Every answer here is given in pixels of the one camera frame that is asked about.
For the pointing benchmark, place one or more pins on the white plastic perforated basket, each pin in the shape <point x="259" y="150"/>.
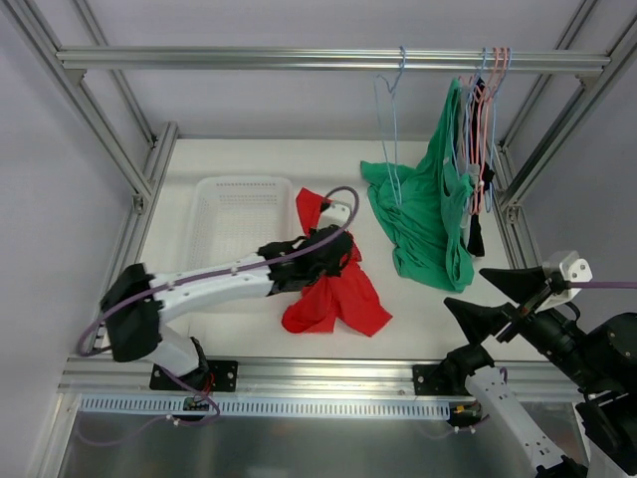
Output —
<point x="233" y="215"/>

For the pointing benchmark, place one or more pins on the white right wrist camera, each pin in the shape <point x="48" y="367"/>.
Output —
<point x="564" y="268"/>

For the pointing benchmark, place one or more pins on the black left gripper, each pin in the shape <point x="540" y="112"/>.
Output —
<point x="327" y="247"/>

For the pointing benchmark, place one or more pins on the aluminium frame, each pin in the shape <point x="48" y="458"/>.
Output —
<point x="67" y="67"/>

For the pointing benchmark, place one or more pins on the light blue wire hanger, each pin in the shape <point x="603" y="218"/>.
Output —
<point x="389" y="134"/>

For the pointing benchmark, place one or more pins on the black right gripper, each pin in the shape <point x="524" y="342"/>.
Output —
<point x="521" y="310"/>

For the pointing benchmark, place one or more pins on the pink wire hanger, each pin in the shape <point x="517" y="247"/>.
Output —
<point x="502" y="74"/>

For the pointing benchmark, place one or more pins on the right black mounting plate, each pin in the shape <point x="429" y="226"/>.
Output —
<point x="430" y="379"/>

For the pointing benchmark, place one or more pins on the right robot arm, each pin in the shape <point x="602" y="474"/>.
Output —
<point x="601" y="364"/>

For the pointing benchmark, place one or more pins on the grey garment on hanger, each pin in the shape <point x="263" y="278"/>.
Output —
<point x="468" y="169"/>

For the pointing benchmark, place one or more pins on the green tank top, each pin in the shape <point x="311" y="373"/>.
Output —
<point x="424" y="219"/>

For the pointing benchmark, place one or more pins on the black mounting plate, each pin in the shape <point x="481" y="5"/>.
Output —
<point x="430" y="379"/>
<point x="218" y="375"/>

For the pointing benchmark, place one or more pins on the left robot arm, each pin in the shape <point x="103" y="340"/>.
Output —
<point x="138" y="306"/>

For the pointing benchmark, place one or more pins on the red tank top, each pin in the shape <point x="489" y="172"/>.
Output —
<point x="349" y="297"/>

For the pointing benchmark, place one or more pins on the black garment on hanger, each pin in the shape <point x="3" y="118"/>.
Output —
<point x="481" y="156"/>

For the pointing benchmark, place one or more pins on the white slotted cable duct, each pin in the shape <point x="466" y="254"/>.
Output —
<point x="269" y="407"/>

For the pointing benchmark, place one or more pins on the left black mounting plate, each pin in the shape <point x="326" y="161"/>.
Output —
<point x="218" y="375"/>

